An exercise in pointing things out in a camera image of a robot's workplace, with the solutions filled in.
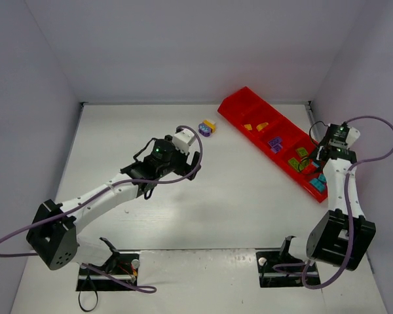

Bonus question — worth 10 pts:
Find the small green lego brick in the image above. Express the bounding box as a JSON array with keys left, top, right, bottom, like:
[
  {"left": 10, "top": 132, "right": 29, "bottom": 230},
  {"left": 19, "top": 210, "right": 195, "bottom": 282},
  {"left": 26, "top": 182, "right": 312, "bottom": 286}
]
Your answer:
[{"left": 295, "top": 147, "right": 309, "bottom": 158}]

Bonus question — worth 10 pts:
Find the cyan square lego brick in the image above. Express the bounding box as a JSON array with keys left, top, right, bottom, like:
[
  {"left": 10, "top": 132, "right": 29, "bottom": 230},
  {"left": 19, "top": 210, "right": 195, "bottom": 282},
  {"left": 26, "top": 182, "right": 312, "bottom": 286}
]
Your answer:
[{"left": 309, "top": 178, "right": 326, "bottom": 193}]

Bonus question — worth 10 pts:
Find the green long lego brick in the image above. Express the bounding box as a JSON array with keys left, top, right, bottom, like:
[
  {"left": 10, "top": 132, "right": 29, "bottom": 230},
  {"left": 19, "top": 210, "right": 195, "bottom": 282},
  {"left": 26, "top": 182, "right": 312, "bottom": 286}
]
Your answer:
[{"left": 288, "top": 158, "right": 301, "bottom": 172}]

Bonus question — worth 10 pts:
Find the purple rectangular lego brick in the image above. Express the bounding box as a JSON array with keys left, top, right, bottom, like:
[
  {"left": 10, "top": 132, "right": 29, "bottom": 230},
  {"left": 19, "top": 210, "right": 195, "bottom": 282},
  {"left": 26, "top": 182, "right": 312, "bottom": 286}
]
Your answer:
[{"left": 268, "top": 137, "right": 282, "bottom": 147}]

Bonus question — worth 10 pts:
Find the purple half-round lego brick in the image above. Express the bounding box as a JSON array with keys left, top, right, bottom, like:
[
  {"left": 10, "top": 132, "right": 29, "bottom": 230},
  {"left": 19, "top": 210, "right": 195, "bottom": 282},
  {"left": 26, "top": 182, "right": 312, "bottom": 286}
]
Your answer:
[{"left": 271, "top": 145, "right": 282, "bottom": 154}]

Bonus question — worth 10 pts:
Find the orange curved lego brick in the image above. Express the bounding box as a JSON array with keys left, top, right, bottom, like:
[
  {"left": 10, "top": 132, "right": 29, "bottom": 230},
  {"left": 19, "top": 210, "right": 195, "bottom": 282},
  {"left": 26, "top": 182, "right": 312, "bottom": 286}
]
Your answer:
[{"left": 256, "top": 122, "right": 269, "bottom": 131}]

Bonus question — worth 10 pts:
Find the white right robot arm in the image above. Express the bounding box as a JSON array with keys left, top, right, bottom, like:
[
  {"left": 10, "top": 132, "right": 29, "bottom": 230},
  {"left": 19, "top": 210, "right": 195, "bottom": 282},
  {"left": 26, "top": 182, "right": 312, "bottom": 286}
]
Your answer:
[{"left": 279, "top": 123, "right": 376, "bottom": 271}]

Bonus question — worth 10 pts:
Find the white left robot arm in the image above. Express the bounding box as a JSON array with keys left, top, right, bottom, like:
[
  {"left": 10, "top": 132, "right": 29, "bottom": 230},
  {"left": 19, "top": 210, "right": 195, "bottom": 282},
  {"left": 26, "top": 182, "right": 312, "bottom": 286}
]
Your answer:
[{"left": 26, "top": 129, "right": 202, "bottom": 273}]

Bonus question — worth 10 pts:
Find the red divided bin tray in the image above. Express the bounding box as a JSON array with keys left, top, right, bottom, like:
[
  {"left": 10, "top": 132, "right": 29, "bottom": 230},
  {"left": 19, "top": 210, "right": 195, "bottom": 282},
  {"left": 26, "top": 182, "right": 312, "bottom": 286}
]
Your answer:
[{"left": 217, "top": 87, "right": 328, "bottom": 203}]

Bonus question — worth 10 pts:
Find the purple yellow white lego stack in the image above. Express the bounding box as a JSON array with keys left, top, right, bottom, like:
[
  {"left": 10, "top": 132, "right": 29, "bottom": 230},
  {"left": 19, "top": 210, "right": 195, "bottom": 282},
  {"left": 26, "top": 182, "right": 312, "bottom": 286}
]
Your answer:
[{"left": 198, "top": 119, "right": 216, "bottom": 137}]

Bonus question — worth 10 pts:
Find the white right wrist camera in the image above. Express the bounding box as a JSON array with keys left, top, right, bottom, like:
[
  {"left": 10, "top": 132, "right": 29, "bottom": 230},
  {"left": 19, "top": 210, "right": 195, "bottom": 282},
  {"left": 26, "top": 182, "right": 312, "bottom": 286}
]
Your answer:
[{"left": 345, "top": 126, "right": 360, "bottom": 148}]

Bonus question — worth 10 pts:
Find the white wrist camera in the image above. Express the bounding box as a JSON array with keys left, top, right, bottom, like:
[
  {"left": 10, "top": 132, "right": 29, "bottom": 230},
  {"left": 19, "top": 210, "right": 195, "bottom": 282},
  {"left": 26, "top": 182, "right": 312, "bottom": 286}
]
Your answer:
[
  {"left": 345, "top": 126, "right": 360, "bottom": 148},
  {"left": 172, "top": 128, "right": 196, "bottom": 155}
]

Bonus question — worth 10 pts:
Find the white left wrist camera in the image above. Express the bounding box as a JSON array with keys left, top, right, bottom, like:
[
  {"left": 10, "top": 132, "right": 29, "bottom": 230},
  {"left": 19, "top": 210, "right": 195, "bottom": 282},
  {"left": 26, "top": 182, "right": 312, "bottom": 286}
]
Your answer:
[{"left": 172, "top": 128, "right": 196, "bottom": 155}]

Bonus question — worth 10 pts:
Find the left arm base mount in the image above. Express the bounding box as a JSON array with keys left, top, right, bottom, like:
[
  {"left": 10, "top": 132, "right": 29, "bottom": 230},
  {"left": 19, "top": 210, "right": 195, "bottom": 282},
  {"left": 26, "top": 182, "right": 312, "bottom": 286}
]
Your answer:
[{"left": 76, "top": 237, "right": 140, "bottom": 292}]

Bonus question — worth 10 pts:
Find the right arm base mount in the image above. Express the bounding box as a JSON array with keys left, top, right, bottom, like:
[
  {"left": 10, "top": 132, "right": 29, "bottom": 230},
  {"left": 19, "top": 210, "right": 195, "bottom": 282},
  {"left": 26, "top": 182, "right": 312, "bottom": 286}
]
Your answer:
[{"left": 255, "top": 235, "right": 307, "bottom": 288}]

